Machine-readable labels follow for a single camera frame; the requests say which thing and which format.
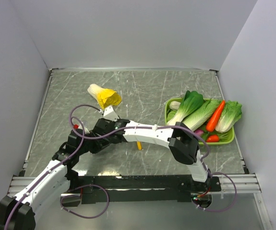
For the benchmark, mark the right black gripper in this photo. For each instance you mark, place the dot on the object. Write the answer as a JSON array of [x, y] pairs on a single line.
[[114, 122]]

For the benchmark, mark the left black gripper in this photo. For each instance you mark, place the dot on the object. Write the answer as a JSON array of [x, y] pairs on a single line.
[[99, 143]]

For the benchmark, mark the yellow handled screwdriver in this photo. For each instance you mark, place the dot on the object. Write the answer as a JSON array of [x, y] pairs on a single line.
[[139, 145]]

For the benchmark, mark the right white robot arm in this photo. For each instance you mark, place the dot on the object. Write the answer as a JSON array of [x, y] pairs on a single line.
[[182, 143]]

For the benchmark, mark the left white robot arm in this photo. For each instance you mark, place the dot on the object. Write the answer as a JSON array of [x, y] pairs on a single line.
[[23, 210]]

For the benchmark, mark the yellow toy cabbage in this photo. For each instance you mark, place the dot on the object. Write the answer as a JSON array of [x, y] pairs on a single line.
[[104, 97]]

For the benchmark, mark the dark green bok choy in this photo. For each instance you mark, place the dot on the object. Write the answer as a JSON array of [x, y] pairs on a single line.
[[190, 103]]

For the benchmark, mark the purple toy eggplant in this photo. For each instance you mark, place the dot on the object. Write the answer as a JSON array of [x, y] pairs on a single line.
[[199, 132]]

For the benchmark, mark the light green napa cabbage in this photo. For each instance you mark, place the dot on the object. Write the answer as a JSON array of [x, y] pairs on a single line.
[[201, 115]]

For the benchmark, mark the orange toy carrot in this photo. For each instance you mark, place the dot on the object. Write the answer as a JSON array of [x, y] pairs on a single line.
[[212, 123]]

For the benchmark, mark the small red toy pepper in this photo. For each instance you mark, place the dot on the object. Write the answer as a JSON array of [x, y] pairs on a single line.
[[213, 138]]

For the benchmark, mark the green plastic tray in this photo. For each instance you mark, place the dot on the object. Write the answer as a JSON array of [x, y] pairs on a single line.
[[225, 138]]

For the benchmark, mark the green lettuce toy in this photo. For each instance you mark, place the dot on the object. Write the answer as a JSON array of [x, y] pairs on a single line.
[[230, 115]]

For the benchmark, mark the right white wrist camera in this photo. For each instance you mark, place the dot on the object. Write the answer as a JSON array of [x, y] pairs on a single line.
[[109, 114]]

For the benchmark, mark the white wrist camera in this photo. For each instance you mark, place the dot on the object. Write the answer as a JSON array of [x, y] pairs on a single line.
[[81, 128], [109, 114]]

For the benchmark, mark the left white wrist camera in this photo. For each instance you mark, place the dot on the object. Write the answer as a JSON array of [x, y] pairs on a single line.
[[81, 128]]

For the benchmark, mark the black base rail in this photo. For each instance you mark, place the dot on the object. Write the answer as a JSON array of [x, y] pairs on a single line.
[[180, 188]]

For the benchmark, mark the aluminium frame rail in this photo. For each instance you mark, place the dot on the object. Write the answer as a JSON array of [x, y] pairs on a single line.
[[244, 183]]

